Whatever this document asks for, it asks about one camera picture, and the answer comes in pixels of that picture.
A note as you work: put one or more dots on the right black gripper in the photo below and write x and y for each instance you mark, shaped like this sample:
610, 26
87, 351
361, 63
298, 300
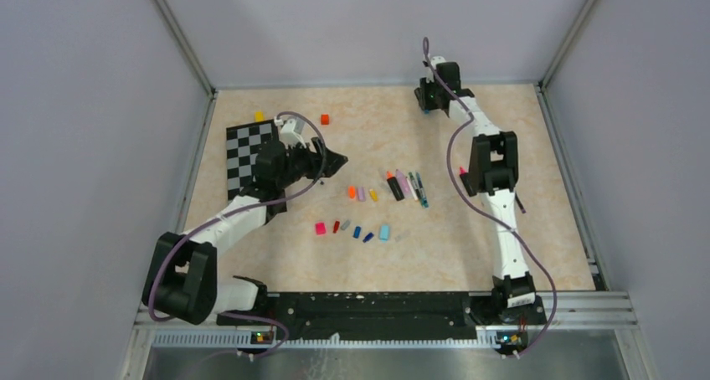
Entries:
424, 87

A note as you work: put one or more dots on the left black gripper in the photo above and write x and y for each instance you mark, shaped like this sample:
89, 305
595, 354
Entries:
314, 158

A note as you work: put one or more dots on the black orange cap highlighter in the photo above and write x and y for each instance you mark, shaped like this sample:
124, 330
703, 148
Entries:
394, 186

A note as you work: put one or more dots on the clear green gel pen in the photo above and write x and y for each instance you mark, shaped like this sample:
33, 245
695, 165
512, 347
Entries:
417, 191

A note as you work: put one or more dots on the light blue highlighter cap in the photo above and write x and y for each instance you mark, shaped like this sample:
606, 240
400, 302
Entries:
384, 233

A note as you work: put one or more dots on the black slim pen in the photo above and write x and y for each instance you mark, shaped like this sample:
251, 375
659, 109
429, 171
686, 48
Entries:
520, 204

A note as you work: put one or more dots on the clear teal gel pen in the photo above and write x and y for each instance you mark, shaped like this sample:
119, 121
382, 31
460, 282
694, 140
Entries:
421, 190

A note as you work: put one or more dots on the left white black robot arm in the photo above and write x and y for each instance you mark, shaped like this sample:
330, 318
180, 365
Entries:
182, 281

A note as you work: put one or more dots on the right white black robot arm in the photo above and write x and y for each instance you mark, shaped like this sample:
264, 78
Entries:
492, 176

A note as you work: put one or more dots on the black grey checkerboard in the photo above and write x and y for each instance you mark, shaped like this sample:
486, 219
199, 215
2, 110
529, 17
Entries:
242, 145

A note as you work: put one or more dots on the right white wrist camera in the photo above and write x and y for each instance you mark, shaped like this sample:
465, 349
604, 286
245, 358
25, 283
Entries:
434, 61

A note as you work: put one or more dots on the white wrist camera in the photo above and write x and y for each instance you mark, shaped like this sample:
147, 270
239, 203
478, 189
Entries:
434, 61
290, 131

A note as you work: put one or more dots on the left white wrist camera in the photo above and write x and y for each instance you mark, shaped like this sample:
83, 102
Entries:
290, 131

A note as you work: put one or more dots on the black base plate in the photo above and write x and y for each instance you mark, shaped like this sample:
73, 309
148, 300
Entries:
385, 316

